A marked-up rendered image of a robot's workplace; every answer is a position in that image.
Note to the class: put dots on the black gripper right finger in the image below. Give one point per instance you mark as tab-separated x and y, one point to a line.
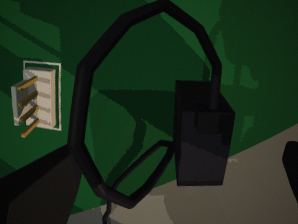
290	162

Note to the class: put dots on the green circuit board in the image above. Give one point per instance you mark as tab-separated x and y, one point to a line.
131	105

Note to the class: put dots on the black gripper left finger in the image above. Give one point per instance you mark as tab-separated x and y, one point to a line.
41	192

